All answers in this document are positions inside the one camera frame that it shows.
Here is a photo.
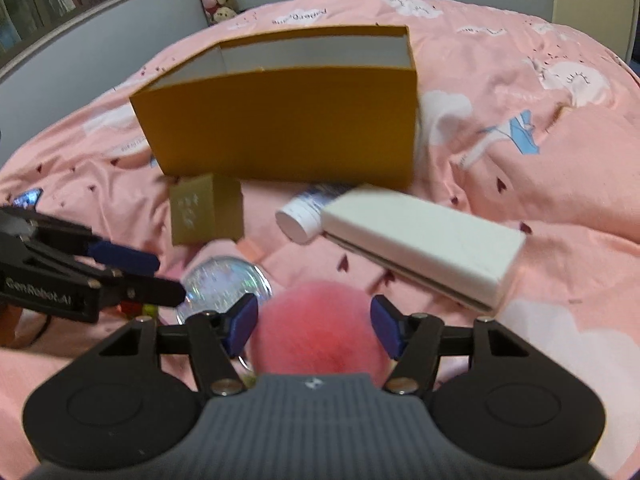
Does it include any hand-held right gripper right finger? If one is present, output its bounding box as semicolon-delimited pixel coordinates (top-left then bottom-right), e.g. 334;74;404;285
370;293;532;394

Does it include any white bottle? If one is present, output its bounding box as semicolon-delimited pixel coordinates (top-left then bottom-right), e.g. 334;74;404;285
275;183;361;246

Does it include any cream door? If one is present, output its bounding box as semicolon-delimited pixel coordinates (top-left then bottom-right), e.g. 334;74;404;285
552;0;640;61

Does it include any yellow cardboard box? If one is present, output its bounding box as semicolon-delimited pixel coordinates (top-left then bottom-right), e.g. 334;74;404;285
129;25;420;192

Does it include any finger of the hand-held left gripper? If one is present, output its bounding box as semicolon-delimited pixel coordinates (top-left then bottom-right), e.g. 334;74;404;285
27;246;188;308
10;209;162;277

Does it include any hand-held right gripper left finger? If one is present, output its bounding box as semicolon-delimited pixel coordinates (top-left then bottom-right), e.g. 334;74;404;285
97;292;260;397

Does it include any pink fluffy pom-pom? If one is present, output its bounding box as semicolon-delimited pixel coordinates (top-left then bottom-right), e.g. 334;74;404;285
240;280;393;378

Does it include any small gold box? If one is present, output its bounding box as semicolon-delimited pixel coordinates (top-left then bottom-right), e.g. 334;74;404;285
169;172;245;247

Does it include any white rectangular case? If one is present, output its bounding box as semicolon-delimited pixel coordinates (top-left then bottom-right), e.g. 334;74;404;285
320;183;527;311

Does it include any round glitter disc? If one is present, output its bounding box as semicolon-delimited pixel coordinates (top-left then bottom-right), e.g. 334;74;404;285
177;256;273;326

